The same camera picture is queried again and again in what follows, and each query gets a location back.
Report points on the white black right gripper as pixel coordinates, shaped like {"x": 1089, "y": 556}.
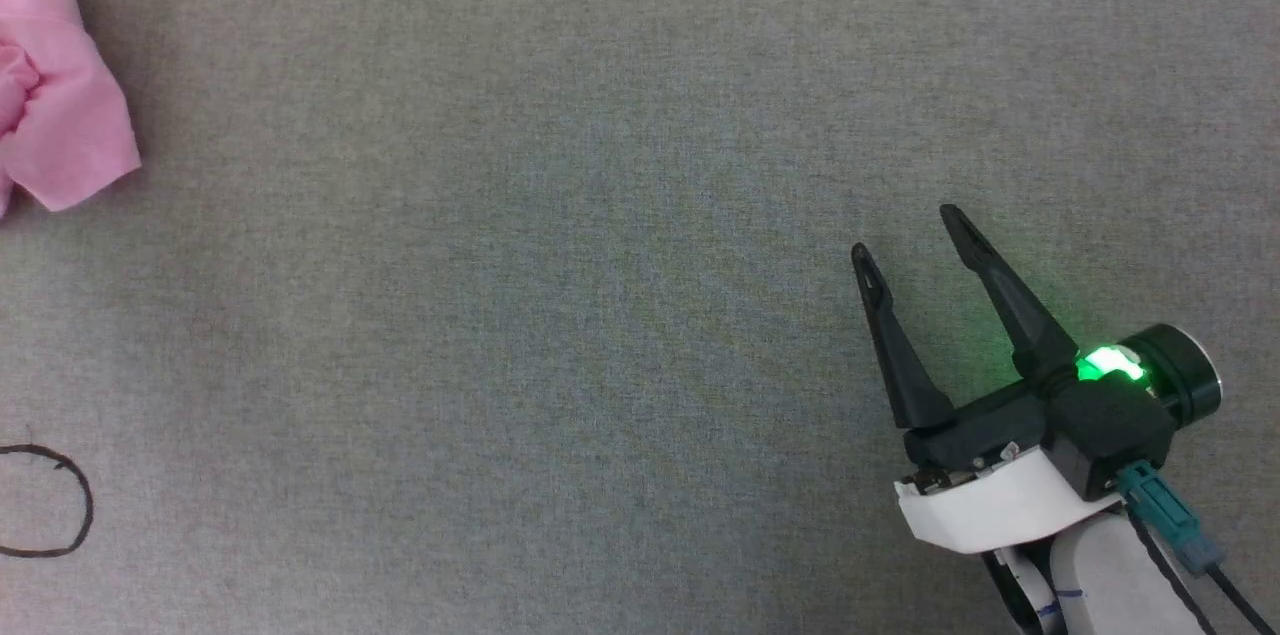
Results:
{"x": 1000, "y": 510}

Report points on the pink garment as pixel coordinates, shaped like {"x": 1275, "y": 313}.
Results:
{"x": 60, "y": 85}

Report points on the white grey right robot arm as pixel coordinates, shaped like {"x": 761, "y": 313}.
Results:
{"x": 1100, "y": 585}

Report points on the grey fabric sofa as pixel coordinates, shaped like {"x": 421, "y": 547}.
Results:
{"x": 560, "y": 315}

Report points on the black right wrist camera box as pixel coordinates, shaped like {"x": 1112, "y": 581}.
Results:
{"x": 1110, "y": 435}

